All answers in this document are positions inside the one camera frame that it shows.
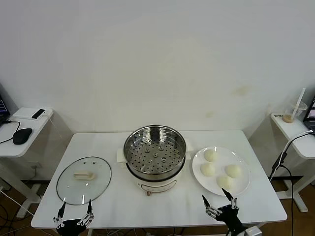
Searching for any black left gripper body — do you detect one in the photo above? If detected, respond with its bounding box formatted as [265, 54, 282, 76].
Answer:
[56, 219, 87, 236]

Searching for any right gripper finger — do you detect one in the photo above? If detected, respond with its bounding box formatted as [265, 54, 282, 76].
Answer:
[222, 188, 239, 209]
[202, 195, 221, 221]

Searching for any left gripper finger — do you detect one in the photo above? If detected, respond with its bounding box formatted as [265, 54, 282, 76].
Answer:
[78, 199, 95, 226]
[53, 202, 66, 229]

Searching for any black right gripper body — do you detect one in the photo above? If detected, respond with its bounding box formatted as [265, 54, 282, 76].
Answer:
[218, 205, 247, 236]

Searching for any white steamed baozi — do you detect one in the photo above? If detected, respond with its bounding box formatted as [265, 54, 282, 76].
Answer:
[204, 149, 219, 163]
[225, 164, 243, 178]
[216, 175, 234, 190]
[200, 162, 216, 177]

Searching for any glass lid with cream handle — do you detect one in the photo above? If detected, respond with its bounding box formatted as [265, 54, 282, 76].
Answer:
[56, 156, 112, 206]

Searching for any perforated steel steamer basket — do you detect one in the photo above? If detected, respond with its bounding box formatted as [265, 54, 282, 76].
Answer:
[123, 125, 187, 176]

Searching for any white round plate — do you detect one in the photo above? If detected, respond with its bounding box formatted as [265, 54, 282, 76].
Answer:
[192, 146, 251, 197]

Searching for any white side table with mouse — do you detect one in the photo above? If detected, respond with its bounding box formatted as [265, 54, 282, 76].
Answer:
[0, 107, 54, 218]

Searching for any white side table with cup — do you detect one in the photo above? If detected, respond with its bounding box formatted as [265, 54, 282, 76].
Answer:
[271, 112, 315, 213]

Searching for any black computer mouse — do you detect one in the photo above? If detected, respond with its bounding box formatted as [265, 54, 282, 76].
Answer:
[12, 127, 33, 145]

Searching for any small black white device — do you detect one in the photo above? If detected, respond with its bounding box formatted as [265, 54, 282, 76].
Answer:
[31, 108, 47, 119]

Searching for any flat white box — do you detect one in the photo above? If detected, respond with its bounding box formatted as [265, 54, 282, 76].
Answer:
[12, 107, 54, 120]

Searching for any clear plastic drink cup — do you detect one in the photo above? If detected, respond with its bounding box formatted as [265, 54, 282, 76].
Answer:
[282, 100, 308, 123]

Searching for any black laptop beside cup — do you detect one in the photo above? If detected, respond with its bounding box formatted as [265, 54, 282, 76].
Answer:
[303, 87, 315, 130]

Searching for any black laptop with pink windows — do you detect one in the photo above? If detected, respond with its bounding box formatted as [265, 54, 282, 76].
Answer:
[0, 83, 11, 126]

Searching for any white drinking straw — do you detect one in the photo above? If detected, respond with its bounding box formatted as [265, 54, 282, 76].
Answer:
[291, 88, 307, 118]

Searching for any white floor cable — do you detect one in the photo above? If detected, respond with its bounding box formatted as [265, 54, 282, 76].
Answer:
[0, 189, 35, 217]

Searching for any black cable with adapter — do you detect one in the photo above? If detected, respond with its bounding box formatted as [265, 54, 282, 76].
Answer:
[268, 151, 296, 236]

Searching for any black laptop cable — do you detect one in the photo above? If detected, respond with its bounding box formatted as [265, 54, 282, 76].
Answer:
[0, 119, 21, 145]

